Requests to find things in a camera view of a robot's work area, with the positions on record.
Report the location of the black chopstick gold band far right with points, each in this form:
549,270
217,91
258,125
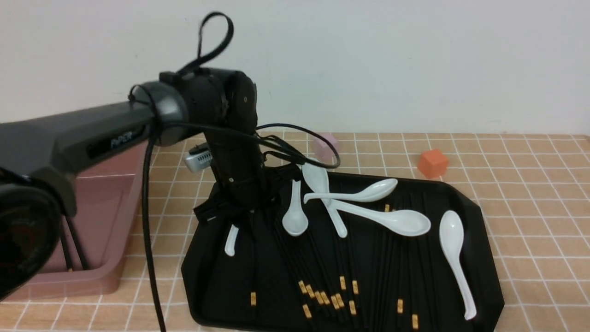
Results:
414,322

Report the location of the orange cube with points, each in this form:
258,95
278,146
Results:
433,164

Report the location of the black chopstick gold band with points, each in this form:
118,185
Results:
414,322
400,284
341,296
354,289

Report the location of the black chopstick in bin right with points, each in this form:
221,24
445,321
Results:
77,243

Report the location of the black chopstick gold band centre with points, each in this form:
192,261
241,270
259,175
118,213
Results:
354,289

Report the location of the black chopstick leftmost on tray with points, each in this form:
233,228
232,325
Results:
254,266

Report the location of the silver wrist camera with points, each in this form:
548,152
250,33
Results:
198,158

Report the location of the white ceramic spoon far left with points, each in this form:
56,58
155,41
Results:
230,243

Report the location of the white ceramic spoon lower middle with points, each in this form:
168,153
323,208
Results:
402,222

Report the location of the white ceramic spoon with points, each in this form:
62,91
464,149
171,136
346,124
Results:
402,222
230,243
372,193
294,221
317,180
451,235

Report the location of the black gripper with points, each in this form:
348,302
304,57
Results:
244,184

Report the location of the black chopstick in bin left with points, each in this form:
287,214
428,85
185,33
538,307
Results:
65,250

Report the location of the brown plastic bin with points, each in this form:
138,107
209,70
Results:
107,202

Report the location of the white ceramic spoon centre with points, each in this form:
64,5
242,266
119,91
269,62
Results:
317,180

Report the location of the black plastic tray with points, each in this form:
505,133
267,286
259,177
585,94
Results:
297,280

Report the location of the white ceramic spoon upper right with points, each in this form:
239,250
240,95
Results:
372,193

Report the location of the black chopstick in bin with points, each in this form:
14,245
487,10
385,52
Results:
77,243
65,250

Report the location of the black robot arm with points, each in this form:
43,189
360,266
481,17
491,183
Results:
70,182

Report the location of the white ceramic spoon far right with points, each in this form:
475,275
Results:
451,235

